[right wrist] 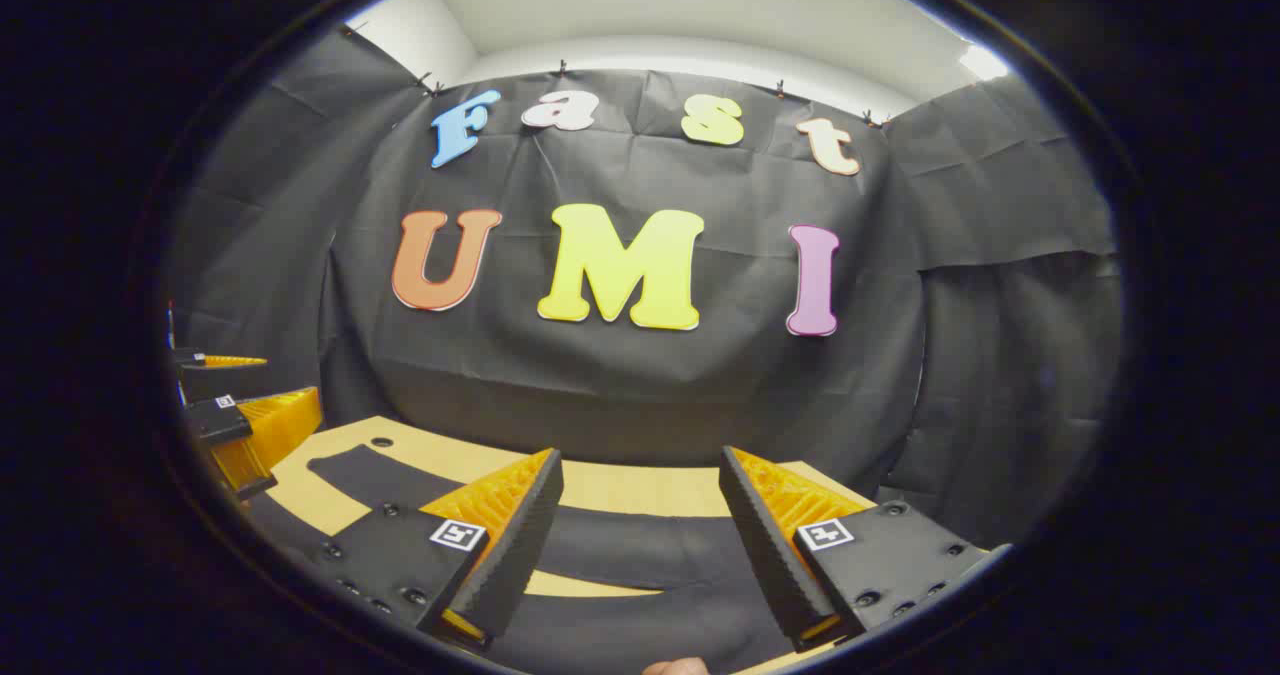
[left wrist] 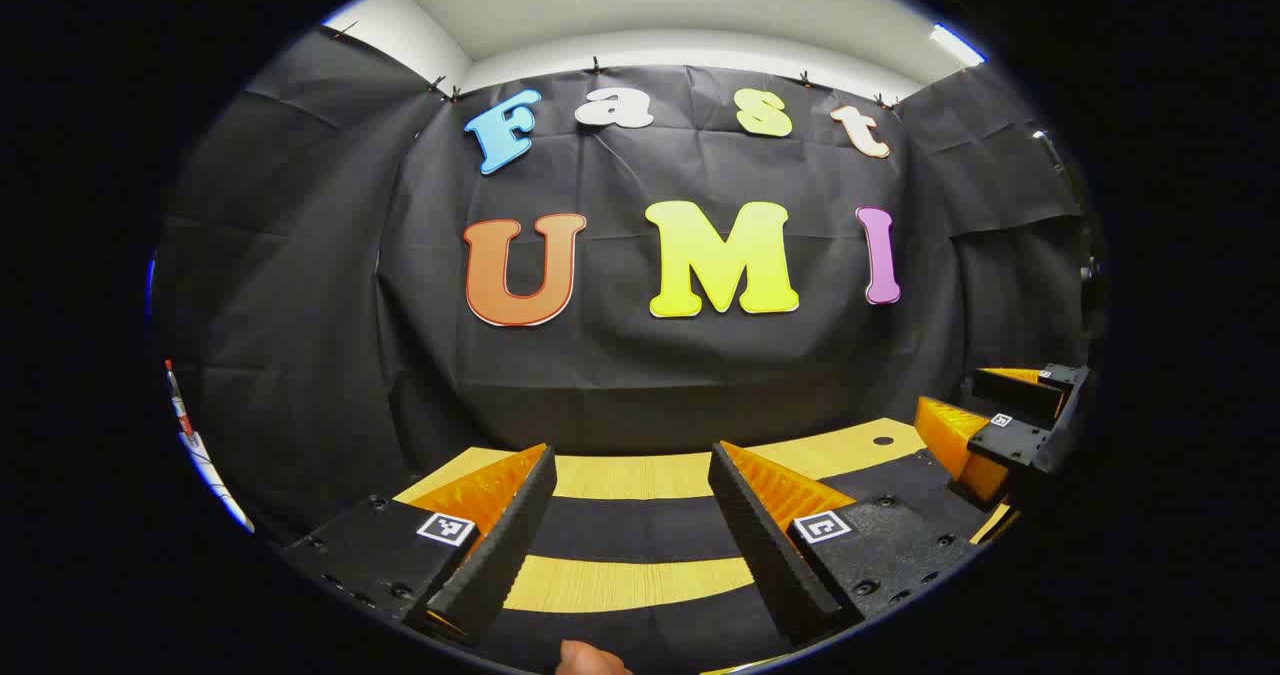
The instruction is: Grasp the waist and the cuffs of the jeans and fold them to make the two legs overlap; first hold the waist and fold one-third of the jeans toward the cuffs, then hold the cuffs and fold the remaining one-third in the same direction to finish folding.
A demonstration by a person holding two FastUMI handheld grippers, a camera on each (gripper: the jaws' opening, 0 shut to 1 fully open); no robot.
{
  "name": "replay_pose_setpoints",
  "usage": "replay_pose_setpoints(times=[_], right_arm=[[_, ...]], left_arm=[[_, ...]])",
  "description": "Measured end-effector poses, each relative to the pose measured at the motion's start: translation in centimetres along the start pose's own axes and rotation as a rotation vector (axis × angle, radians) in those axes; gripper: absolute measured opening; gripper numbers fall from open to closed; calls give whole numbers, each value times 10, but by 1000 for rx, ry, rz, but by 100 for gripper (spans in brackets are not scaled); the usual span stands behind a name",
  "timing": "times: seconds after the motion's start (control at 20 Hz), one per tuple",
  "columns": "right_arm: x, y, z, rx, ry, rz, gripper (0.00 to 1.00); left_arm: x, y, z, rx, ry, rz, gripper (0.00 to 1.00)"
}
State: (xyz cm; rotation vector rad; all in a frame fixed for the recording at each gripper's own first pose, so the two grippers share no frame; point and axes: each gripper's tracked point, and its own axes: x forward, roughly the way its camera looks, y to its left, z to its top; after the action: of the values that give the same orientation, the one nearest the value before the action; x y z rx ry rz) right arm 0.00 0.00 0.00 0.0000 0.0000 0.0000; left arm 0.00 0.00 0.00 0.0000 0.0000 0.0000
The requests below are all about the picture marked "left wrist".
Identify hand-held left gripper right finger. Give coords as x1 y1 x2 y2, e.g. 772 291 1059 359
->
707 441 978 647

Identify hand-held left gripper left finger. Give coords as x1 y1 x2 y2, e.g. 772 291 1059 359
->
283 443 558 648

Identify dark blue jeans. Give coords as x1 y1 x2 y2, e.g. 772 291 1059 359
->
470 448 1001 674

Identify black backdrop cloth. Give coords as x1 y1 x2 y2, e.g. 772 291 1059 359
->
150 27 1106 546

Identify thin white red rod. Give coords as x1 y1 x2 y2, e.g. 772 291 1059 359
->
163 359 257 536

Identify white ceiling light strip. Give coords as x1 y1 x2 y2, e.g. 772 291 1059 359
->
928 22 989 68

